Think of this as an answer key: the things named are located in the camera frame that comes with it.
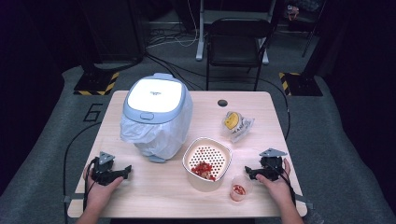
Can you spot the white plastic trash bag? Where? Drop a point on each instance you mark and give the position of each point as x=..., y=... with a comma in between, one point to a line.
x=162, y=137

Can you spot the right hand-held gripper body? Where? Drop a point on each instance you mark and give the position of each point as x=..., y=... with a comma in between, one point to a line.
x=271, y=166

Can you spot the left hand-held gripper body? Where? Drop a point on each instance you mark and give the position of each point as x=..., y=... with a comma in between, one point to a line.
x=104, y=174

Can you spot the person's left hand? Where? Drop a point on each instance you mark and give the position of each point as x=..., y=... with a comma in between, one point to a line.
x=99, y=194

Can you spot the red pepper scraps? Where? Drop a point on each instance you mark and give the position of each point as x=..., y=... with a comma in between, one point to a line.
x=200, y=169

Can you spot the clear plastic cup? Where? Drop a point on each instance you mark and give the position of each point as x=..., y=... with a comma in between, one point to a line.
x=246, y=182

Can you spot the yellow-black striped stand base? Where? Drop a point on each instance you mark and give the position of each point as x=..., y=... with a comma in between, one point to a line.
x=96, y=84
x=303, y=84

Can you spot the white metal desk frame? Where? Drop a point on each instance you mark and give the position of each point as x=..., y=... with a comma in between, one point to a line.
x=199, y=37

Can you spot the person's right hand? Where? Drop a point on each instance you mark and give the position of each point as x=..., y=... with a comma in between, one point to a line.
x=280, y=189

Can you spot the red scraps in cup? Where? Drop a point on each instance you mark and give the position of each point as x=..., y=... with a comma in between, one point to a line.
x=239, y=189

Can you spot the black folding chair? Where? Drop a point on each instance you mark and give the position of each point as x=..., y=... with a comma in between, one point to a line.
x=238, y=46

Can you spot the clear yellow snack packet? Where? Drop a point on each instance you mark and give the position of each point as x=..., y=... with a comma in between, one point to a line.
x=238, y=124

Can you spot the white colander bowl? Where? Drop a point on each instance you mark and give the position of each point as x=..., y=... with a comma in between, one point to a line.
x=214, y=149

